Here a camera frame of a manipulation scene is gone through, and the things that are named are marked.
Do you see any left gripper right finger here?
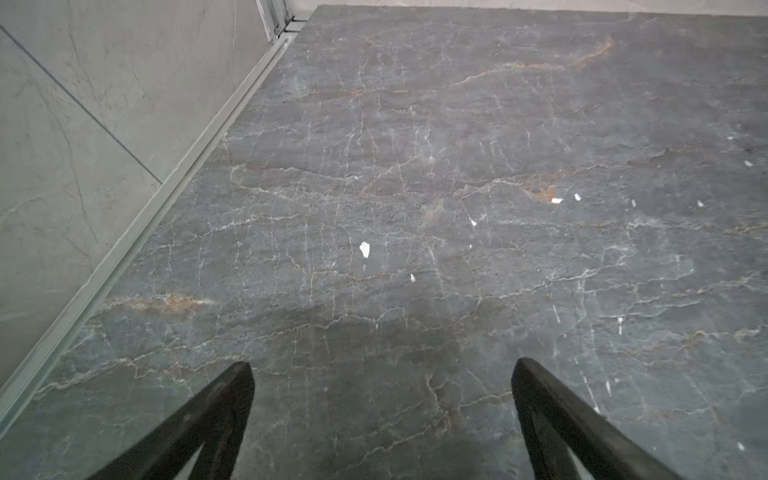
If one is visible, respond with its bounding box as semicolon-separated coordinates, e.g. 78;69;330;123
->
511;357;680;479

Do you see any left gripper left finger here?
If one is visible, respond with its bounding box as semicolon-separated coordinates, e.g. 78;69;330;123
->
91;361;255;479

